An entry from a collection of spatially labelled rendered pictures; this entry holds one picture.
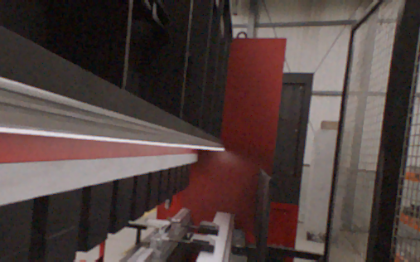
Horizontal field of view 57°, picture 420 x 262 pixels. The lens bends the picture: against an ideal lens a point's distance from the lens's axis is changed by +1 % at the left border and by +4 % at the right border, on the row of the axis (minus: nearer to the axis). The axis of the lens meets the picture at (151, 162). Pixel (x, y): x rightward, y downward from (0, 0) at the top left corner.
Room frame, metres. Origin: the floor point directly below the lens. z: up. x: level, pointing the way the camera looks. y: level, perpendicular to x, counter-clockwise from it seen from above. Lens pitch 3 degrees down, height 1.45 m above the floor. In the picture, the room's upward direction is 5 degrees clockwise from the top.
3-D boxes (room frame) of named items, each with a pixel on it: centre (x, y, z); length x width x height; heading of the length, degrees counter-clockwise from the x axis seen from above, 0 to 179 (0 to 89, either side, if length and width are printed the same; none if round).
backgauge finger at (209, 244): (1.74, -0.20, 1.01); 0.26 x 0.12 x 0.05; 76
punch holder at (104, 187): (0.96, 0.16, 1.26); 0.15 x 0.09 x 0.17; 166
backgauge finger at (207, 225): (2.08, -0.28, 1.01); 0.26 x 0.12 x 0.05; 76
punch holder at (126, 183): (1.16, 0.11, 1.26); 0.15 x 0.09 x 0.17; 166
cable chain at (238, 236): (1.81, -0.46, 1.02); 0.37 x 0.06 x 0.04; 166
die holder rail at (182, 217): (2.64, -0.25, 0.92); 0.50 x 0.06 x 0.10; 166
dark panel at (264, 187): (2.21, -0.67, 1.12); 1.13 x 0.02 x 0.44; 166
